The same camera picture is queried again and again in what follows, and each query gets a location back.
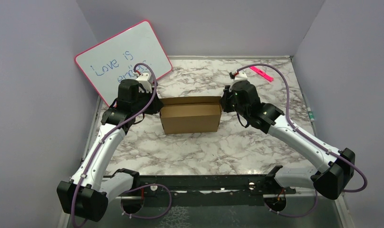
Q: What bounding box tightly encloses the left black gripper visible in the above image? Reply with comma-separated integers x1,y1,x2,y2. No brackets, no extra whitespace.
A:
133,86,165,115

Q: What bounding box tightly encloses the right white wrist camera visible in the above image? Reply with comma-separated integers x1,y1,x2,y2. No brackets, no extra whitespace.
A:
229,71,248,83

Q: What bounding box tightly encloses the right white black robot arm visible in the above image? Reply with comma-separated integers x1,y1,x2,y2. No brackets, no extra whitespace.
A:
220,80,355,200

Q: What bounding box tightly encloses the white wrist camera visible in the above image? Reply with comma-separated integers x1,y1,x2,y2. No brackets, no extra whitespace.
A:
229,71,248,83
136,73,156,94

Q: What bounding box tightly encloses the pink highlighter marker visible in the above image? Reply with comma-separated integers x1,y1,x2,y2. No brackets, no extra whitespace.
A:
250,66,274,82

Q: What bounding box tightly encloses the pink framed whiteboard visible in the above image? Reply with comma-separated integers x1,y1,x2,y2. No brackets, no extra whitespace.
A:
74,20,173,105

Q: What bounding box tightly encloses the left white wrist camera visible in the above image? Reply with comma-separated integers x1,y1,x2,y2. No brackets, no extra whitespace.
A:
136,73,156,94

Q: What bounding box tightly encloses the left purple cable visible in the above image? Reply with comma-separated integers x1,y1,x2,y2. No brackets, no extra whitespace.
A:
70,63,173,228

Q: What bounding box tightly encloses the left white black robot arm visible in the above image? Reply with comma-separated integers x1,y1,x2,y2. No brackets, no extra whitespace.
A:
57,77,163,222

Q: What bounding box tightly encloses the green capped marker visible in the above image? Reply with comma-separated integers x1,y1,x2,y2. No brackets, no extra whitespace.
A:
307,107,315,123

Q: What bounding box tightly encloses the purple cable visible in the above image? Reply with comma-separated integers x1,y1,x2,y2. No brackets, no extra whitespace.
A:
70,63,173,228
236,63,368,219

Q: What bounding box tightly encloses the brown cardboard box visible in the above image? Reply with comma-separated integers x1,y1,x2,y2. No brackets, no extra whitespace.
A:
160,96,222,134

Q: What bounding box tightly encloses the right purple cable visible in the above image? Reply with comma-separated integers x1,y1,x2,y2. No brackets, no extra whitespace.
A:
236,63,368,219

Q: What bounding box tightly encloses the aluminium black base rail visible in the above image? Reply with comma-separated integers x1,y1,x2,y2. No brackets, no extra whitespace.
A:
56,174,355,228

